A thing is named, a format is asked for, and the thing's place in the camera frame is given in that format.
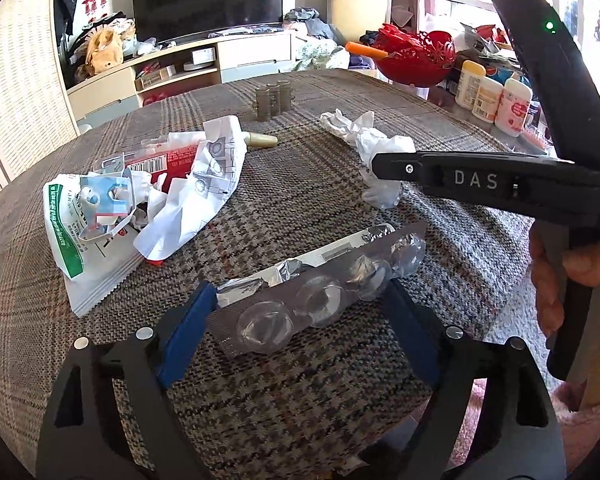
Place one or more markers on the grey triple cylinder holder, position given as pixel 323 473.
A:
pixel 272 100

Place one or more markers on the pile of clothes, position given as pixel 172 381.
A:
pixel 315 35

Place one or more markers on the clear foil blister pack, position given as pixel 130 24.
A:
pixel 320 295

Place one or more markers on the white wooden media cabinet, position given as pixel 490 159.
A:
pixel 240 52

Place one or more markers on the white green flat packet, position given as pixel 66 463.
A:
pixel 67 230

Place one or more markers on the plaid tablecloth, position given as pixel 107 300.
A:
pixel 290 195

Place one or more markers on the black television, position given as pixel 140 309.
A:
pixel 205 0

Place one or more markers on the cream standing air conditioner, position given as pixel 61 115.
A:
pixel 360 5

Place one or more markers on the white jar yellow label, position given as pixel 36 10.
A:
pixel 487 102

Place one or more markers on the white tissue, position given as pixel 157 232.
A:
pixel 375 145

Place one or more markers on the red printed packet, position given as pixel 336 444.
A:
pixel 167 162

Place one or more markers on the dark hanging jacket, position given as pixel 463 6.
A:
pixel 66 0

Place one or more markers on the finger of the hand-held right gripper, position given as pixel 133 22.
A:
pixel 397 167

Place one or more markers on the white jar pink label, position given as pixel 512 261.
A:
pixel 512 110

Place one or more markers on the person's right hand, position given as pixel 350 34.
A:
pixel 547 280

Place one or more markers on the orange tube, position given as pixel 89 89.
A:
pixel 365 49

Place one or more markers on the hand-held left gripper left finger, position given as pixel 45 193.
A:
pixel 187 332

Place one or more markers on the crumpled blue white carton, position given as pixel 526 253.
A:
pixel 102 200

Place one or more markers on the crumpled white printed leaflet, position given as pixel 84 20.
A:
pixel 200 195

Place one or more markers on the brown plush toy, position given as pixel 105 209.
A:
pixel 102 50

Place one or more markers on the white bottle with yellow cap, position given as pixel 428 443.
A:
pixel 470 85

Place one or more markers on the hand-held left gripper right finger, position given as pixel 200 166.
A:
pixel 414 332

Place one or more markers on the red openwork basket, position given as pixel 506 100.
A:
pixel 415 60

